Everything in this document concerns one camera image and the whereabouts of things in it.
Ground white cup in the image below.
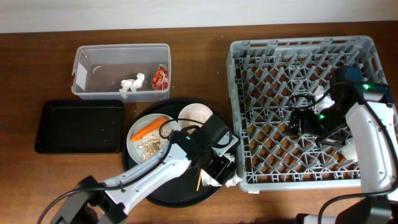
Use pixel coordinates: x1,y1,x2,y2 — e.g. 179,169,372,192
340,139,358,162

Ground clear plastic waste bin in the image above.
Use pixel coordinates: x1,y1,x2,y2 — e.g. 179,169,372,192
72,44,172,103

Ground black rectangular tray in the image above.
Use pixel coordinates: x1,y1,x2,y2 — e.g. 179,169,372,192
34,100,124,154

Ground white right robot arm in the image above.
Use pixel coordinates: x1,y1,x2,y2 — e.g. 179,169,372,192
288,65,397,223

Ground red snack wrapper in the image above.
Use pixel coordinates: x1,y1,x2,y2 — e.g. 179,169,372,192
152,67,169,90

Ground white plastic fork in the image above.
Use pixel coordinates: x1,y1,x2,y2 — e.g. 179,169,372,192
201,175,221,187

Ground grey plate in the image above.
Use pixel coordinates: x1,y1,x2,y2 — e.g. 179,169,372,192
126,113,181,164

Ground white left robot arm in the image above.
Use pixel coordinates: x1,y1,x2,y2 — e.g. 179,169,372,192
51,129,239,223

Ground grey dishwasher rack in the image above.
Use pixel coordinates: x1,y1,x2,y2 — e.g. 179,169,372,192
226,36,387,193

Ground round black serving tray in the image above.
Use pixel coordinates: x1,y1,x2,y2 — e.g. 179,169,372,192
122,99,239,208

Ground peanut shells and rice scraps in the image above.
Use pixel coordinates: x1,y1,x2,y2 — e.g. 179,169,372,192
137,129,171,161

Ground orange carrot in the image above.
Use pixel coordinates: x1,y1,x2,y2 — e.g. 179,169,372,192
131,116,167,142

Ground wooden chopstick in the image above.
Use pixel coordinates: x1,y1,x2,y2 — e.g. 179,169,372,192
196,169,201,192

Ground white tissue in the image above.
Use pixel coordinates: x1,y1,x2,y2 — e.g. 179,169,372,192
224,153,242,187
119,73,145,99

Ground pink bowl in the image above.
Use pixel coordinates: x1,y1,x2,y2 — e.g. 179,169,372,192
178,103,213,128

